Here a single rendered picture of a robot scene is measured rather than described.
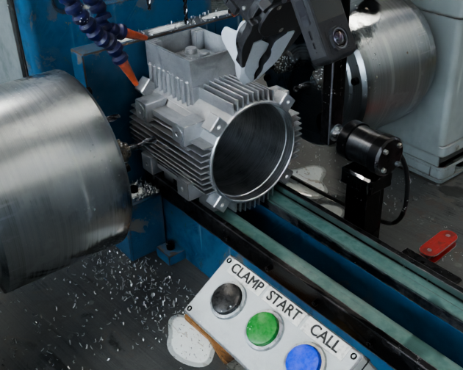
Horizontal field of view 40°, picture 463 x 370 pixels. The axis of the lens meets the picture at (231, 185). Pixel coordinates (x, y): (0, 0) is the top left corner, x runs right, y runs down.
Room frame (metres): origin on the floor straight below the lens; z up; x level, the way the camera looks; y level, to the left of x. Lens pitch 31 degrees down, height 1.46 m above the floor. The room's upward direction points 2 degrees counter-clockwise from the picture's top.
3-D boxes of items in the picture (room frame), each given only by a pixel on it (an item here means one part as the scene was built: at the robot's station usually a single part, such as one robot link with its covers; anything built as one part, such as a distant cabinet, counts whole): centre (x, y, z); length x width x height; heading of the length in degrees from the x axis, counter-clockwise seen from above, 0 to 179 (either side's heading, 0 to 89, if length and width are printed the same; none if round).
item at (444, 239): (0.85, -0.34, 0.81); 0.09 x 0.03 x 0.02; 132
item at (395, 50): (1.10, -0.24, 1.04); 0.41 x 0.25 x 0.25; 127
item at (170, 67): (0.92, 0.05, 1.11); 0.12 x 0.11 x 0.07; 37
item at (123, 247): (0.89, 0.16, 0.86); 0.07 x 0.06 x 0.12; 127
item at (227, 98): (0.89, 0.02, 1.02); 0.20 x 0.19 x 0.19; 37
